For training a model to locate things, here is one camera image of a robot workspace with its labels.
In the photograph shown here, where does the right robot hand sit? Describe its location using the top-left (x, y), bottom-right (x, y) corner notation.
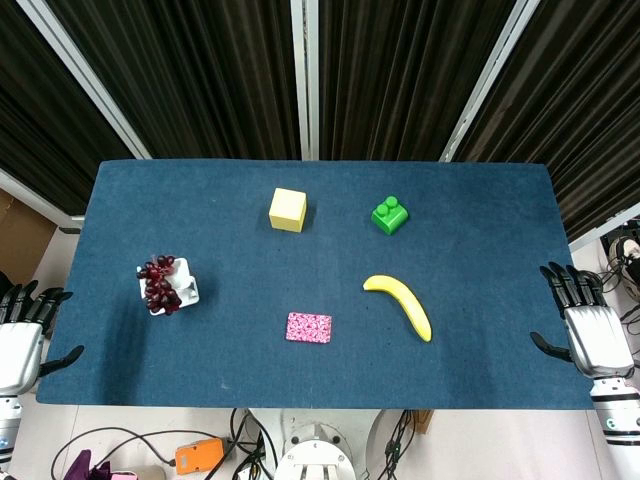
top-left (529, 260), bottom-right (639, 387)

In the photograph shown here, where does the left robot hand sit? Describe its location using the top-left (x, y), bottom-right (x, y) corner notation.
top-left (0, 279), bottom-right (85, 396)

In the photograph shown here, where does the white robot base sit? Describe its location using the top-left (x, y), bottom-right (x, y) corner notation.
top-left (273, 408), bottom-right (384, 480)

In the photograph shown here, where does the brown cardboard box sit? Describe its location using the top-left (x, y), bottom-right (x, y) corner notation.
top-left (0, 188), bottom-right (58, 287)

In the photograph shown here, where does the purple bag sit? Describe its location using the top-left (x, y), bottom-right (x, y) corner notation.
top-left (61, 449), bottom-right (114, 480)

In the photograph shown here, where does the dark red grape bunch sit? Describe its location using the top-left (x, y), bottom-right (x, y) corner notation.
top-left (136, 254), bottom-right (183, 316)

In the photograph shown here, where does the white stand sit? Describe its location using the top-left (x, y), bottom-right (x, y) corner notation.
top-left (137, 257), bottom-right (201, 317)

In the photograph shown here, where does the small cardboard piece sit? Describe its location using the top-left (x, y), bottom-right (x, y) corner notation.
top-left (412, 409), bottom-right (436, 436)

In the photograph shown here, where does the yellow banana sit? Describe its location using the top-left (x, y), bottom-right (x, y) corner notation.
top-left (362, 274), bottom-right (433, 344)

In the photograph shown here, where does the orange foot pedal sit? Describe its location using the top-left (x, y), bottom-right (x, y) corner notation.
top-left (174, 438), bottom-right (225, 476)

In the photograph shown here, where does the green building block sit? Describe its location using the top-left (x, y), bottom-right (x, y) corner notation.
top-left (370, 196), bottom-right (411, 236)

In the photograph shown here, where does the blue table cloth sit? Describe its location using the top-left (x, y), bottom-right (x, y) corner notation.
top-left (35, 158), bottom-right (596, 410)

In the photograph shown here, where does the yellow cube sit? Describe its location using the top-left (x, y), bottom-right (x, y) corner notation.
top-left (268, 187), bottom-right (308, 233)

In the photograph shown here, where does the black pleated curtain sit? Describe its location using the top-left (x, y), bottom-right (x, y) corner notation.
top-left (0, 0), bottom-right (640, 244)

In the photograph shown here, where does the black cable bundle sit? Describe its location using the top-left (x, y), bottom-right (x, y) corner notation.
top-left (383, 409), bottom-right (417, 472)
top-left (228, 408), bottom-right (275, 480)
top-left (597, 259), bottom-right (640, 326)

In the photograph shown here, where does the white frame post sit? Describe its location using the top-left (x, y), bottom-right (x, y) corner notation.
top-left (438, 0), bottom-right (542, 163)
top-left (290, 0), bottom-right (321, 162)
top-left (14, 0), bottom-right (152, 161)
top-left (0, 166), bottom-right (85, 222)
top-left (567, 203), bottom-right (640, 252)

